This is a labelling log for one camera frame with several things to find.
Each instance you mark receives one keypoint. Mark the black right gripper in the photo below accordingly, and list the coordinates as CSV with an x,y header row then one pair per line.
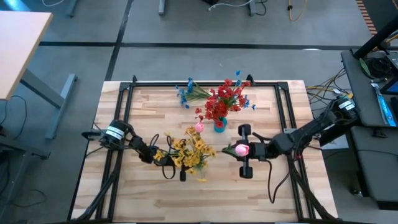
x,y
261,151

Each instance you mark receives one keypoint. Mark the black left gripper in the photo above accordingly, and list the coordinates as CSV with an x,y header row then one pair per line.
x,y
168,161

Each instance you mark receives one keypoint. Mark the pink artificial tulip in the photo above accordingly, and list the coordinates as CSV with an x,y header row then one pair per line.
x,y
199,127
242,150

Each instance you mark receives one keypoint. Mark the yellow artificial flower bunch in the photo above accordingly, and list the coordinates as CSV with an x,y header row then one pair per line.
x,y
178,161
199,144

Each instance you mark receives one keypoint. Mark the blue glass vase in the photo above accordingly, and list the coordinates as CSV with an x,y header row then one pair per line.
x,y
224,126

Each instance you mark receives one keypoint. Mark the red artificial flower bunch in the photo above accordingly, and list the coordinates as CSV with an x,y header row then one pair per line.
x,y
228,91
219,110

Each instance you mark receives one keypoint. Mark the blue artificial flower bunch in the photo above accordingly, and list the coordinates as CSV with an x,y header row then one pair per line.
x,y
189,87
247,101

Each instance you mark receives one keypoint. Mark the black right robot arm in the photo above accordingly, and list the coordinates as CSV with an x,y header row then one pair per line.
x,y
311,127

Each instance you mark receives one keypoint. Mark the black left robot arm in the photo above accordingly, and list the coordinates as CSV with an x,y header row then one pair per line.
x,y
140,146

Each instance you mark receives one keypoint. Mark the black slanted beam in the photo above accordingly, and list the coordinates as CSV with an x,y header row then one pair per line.
x,y
329,137

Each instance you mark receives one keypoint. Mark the white paper sheet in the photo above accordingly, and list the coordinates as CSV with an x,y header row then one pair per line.
x,y
340,143

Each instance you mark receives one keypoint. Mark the grey desk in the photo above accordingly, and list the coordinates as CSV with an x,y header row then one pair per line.
x,y
363,93

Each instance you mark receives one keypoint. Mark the grey side table leg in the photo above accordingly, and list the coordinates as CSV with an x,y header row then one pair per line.
x,y
61,105

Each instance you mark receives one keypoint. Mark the dark tablet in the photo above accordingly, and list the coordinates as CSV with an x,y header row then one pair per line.
x,y
392,87

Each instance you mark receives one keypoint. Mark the dark grey desk foot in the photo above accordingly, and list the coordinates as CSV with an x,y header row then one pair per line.
x,y
18,147

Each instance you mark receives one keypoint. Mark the black diagonal pole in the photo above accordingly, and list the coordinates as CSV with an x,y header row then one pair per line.
x,y
377,39

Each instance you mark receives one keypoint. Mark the wooden side table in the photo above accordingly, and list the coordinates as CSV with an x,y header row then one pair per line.
x,y
21,46

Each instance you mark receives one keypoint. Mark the black metal table frame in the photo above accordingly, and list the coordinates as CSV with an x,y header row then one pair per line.
x,y
155,84

